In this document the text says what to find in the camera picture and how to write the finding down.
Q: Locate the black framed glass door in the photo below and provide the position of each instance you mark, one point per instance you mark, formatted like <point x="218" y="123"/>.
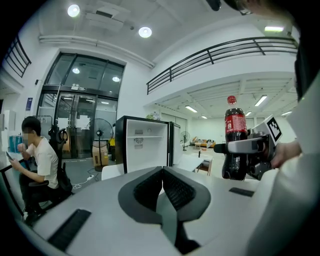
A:
<point x="82" y="100"/>

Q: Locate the dark cola drink bottle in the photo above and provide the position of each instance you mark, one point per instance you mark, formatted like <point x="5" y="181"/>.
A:
<point x="233" y="125"/>

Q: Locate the white power strip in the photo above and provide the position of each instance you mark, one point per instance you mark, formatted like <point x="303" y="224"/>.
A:
<point x="90" y="178"/>

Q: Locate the ceiling tube light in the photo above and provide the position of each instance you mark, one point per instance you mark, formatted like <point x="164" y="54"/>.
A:
<point x="191" y="108"/>
<point x="261" y="100"/>

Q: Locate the black framed desk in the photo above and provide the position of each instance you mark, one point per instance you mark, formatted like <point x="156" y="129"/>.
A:
<point x="6" y="175"/>

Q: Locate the blue wall sign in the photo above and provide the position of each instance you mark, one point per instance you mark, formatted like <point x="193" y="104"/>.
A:
<point x="29" y="104"/>

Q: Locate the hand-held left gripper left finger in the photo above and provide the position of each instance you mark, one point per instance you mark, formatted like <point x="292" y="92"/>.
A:
<point x="147" y="190"/>

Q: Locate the round ceiling light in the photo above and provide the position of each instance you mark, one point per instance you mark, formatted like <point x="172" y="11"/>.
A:
<point x="73" y="10"/>
<point x="145" y="32"/>

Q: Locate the small black standing fan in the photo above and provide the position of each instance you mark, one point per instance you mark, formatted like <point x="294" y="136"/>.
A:
<point x="185" y="138"/>

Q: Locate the person's right hand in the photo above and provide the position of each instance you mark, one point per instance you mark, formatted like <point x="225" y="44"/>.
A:
<point x="285" y="152"/>

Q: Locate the large black standing fan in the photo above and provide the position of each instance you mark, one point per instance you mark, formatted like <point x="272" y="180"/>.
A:
<point x="100" y="135"/>

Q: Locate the person's glasses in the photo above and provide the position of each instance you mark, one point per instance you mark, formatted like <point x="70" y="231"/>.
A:
<point x="243" y="7"/>

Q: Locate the short black balcony railing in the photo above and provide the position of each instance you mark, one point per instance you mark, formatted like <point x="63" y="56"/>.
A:
<point x="17" y="57"/>

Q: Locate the person's right forearm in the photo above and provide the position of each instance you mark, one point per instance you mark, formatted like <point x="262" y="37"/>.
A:
<point x="295" y="190"/>

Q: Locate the brown cardboard box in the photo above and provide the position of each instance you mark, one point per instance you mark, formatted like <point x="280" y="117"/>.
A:
<point x="100" y="156"/>

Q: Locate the ceiling air conditioner unit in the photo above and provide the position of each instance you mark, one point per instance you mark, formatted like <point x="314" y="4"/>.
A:
<point x="107" y="16"/>

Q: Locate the green potted plant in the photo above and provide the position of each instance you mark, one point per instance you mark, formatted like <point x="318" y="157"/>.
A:
<point x="153" y="115"/>

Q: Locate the black office chair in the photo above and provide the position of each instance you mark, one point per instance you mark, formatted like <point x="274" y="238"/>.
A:
<point x="62" y="170"/>

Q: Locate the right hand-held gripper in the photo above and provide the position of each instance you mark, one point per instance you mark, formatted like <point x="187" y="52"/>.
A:
<point x="265" y="130"/>

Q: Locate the black mini fridge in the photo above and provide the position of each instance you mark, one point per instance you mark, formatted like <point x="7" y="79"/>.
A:
<point x="147" y="145"/>

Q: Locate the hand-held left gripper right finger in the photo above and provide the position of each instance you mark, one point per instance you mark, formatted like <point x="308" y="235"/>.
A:
<point x="182" y="192"/>

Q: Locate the low white side table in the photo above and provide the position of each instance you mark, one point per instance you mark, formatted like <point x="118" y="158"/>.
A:
<point x="192" y="161"/>

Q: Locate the orange sofa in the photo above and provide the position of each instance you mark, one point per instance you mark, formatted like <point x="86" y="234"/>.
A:
<point x="206" y="142"/>

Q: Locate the long black balcony railing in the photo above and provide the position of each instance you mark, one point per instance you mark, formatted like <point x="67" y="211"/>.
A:
<point x="212" y="55"/>

